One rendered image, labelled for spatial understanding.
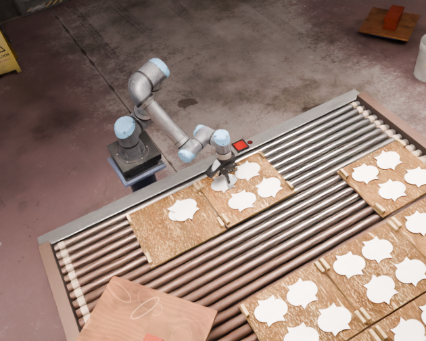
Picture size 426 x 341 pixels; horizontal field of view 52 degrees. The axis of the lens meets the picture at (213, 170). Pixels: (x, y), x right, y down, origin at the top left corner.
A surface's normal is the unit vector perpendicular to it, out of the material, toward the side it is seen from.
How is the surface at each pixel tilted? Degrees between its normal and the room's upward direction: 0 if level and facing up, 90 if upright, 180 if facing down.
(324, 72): 0
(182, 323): 0
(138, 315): 0
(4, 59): 78
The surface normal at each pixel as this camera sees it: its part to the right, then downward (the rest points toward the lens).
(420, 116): -0.11, -0.65
